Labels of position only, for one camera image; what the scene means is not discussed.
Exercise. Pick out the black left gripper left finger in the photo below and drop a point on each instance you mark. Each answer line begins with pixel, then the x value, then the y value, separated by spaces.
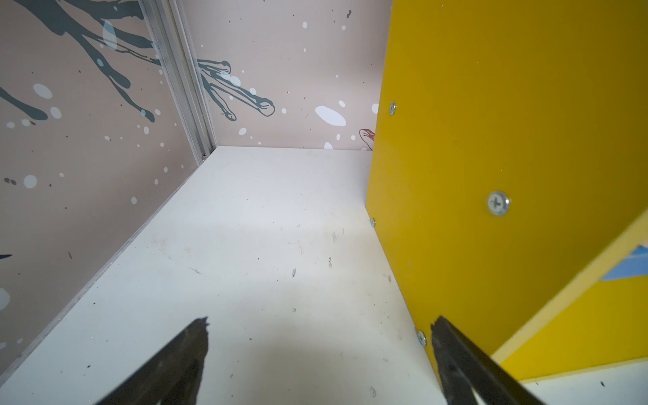
pixel 173 375

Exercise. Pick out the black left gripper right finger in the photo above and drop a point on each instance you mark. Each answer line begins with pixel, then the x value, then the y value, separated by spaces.
pixel 468 373

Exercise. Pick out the yellow wooden shelf unit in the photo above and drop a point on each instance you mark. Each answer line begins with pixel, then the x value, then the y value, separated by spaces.
pixel 509 176

